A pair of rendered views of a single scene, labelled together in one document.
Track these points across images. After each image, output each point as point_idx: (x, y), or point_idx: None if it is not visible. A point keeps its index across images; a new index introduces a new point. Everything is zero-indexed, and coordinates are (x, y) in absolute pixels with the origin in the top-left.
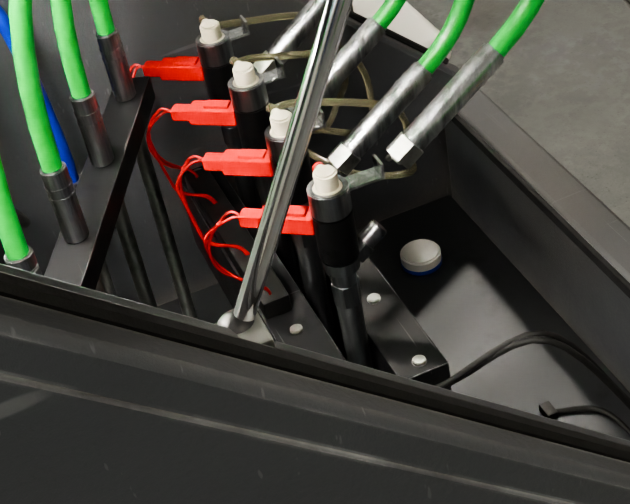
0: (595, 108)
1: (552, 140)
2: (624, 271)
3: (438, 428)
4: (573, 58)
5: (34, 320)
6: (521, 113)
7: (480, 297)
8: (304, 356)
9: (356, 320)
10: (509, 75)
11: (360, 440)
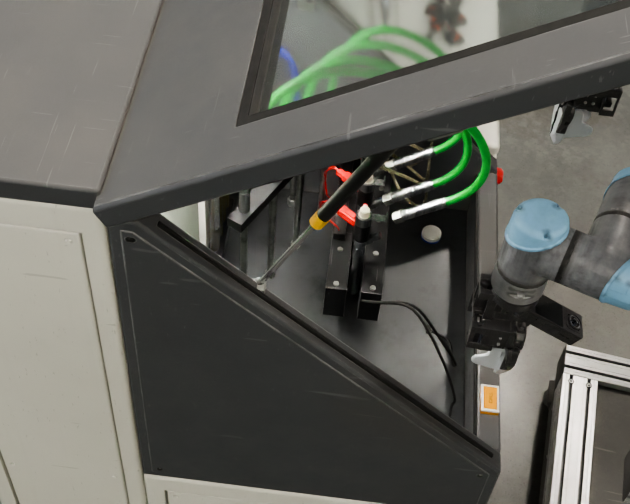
0: None
1: None
2: None
3: (297, 331)
4: None
5: (206, 267)
6: None
7: (441, 266)
8: (270, 298)
9: (357, 261)
10: None
11: (274, 324)
